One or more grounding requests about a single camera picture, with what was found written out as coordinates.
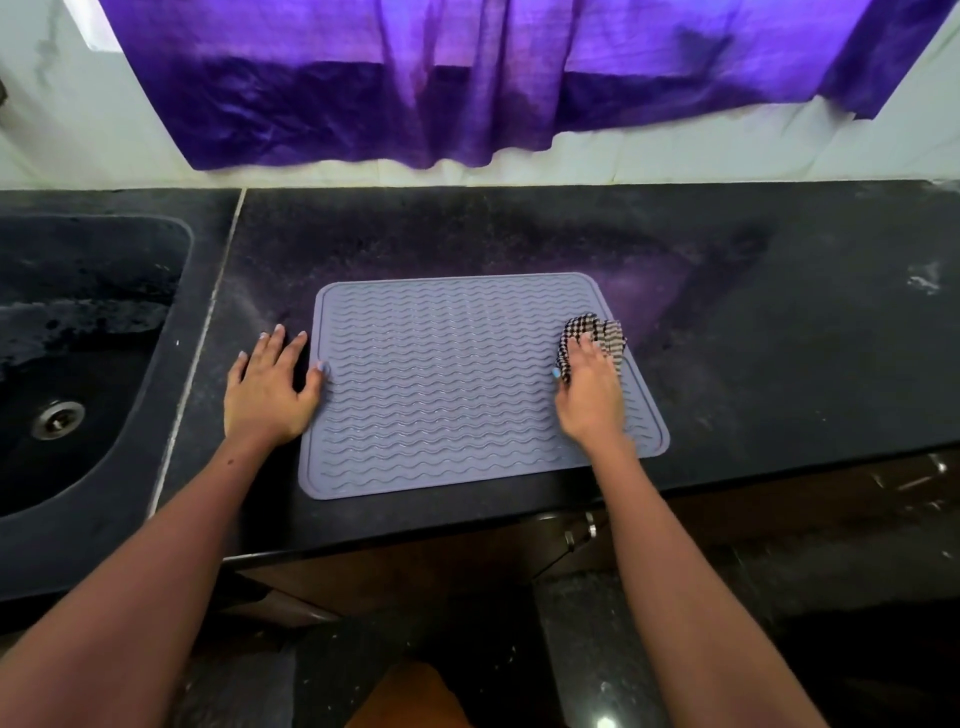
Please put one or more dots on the person's right hand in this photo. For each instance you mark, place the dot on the person's right hand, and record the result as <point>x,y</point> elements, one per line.
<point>592,405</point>

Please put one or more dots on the person's left hand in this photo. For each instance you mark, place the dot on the person's left hand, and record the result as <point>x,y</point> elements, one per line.
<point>262,401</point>

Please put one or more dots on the person's left middle finger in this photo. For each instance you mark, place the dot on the person's left middle finger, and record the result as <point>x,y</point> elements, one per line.
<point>277,346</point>

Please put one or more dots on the person's right thumb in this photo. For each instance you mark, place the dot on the person's right thumb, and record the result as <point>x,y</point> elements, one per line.
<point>562,386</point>

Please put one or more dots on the person's left thumb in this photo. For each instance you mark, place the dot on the person's left thumb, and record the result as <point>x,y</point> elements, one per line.
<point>316,381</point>

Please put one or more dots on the person's left little finger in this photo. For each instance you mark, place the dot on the person's left little finger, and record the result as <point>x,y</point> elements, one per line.
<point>237,369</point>

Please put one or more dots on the black white checked cloth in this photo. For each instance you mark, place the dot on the black white checked cloth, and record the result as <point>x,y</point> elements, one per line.
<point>581,328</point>

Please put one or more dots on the grey ribbed silicone mat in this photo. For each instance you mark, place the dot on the grey ribbed silicone mat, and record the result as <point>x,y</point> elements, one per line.
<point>450,390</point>

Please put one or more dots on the person's left forearm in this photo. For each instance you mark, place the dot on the person's left forearm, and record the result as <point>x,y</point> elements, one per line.
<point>127,585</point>

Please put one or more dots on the person's right forearm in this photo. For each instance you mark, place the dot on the person's right forearm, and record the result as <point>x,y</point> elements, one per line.
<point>690,592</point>

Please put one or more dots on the black stone sink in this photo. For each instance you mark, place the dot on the black stone sink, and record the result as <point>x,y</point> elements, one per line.
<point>82,337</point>

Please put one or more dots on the metal sink drain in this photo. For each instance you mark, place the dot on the metal sink drain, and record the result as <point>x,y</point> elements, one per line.
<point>57,420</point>

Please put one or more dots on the brown wooden cabinet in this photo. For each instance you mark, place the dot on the brown wooden cabinet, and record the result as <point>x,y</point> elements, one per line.
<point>420,559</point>

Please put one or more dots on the purple curtain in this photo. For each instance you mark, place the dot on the purple curtain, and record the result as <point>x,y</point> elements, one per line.
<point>450,75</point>

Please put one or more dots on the person's orange garment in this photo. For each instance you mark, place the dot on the person's orange garment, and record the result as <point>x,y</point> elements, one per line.
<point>416,701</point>

